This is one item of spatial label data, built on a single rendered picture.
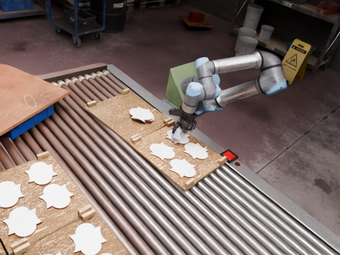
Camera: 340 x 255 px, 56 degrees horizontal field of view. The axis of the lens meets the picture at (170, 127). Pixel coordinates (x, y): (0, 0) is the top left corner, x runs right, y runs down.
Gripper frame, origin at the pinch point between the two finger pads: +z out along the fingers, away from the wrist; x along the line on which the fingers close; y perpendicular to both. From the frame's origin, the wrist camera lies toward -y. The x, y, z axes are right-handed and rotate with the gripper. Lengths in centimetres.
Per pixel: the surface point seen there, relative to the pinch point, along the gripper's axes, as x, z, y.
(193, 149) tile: -0.3, 0.0, 12.5
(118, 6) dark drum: 214, 63, -317
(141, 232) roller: -56, 3, 33
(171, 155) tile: -14.4, 0.3, 8.9
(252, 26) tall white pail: 420, 68, -186
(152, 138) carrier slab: -12.6, 1.9, -7.7
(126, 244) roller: -64, 2, 33
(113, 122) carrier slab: -20.9, 3.0, -31.7
